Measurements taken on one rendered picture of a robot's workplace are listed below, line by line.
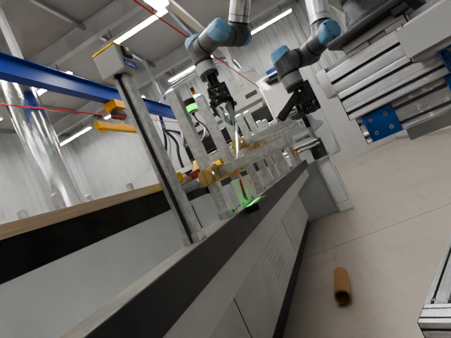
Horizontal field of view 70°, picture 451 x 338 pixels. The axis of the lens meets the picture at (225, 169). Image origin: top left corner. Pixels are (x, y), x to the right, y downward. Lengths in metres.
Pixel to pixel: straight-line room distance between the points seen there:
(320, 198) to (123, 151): 8.96
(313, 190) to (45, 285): 3.45
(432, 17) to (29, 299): 0.98
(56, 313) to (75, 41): 7.20
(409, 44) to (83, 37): 7.12
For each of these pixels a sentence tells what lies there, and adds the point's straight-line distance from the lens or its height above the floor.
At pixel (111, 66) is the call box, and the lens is 0.86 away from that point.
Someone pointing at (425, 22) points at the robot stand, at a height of 0.93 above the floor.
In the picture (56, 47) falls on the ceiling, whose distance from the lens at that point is 8.02.
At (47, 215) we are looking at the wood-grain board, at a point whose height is 0.89.
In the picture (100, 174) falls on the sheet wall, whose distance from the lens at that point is 12.46.
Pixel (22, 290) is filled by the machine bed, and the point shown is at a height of 0.77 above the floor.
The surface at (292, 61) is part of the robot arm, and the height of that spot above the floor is 1.11.
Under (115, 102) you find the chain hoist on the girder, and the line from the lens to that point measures 6.53.
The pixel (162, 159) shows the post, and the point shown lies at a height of 0.91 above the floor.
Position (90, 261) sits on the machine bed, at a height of 0.76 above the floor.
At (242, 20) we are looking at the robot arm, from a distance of 1.31.
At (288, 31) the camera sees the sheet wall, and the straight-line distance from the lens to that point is 10.74.
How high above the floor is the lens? 0.79
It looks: 3 degrees up
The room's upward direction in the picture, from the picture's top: 25 degrees counter-clockwise
